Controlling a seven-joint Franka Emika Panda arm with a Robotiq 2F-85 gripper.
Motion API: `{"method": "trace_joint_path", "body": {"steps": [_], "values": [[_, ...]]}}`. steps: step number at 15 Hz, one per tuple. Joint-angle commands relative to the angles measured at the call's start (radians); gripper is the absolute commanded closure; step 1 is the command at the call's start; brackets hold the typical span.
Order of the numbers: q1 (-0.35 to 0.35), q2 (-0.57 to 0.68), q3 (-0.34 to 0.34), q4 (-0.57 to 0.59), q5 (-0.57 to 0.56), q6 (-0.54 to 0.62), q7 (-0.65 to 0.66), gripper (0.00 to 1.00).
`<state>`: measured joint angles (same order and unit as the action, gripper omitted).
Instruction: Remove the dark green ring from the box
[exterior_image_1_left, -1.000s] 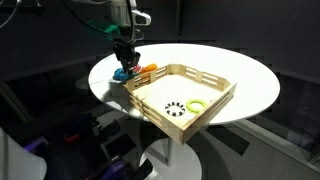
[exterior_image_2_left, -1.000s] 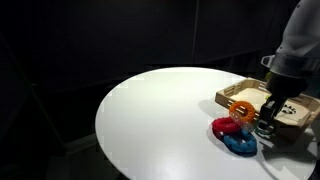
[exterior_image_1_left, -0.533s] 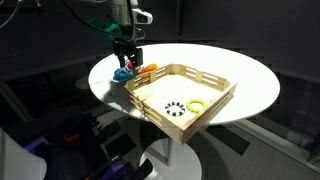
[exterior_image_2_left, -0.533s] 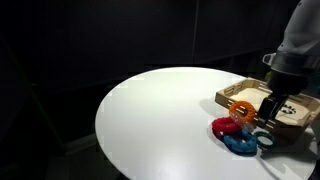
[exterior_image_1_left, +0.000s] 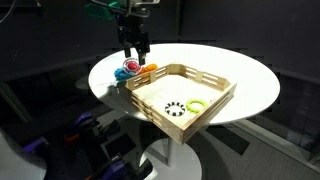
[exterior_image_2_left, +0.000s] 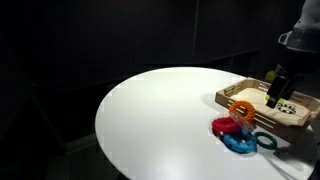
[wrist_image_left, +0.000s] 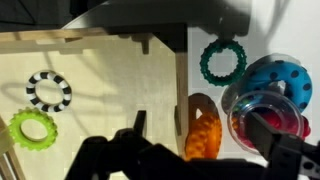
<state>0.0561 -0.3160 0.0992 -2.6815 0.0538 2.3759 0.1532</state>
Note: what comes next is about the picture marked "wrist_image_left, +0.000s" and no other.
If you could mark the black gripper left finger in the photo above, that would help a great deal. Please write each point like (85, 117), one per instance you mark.
(140, 122)

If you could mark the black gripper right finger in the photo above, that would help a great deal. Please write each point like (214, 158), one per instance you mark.
(266, 135)

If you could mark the wooden slatted tray box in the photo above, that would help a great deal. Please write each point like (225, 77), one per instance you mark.
(110, 83)

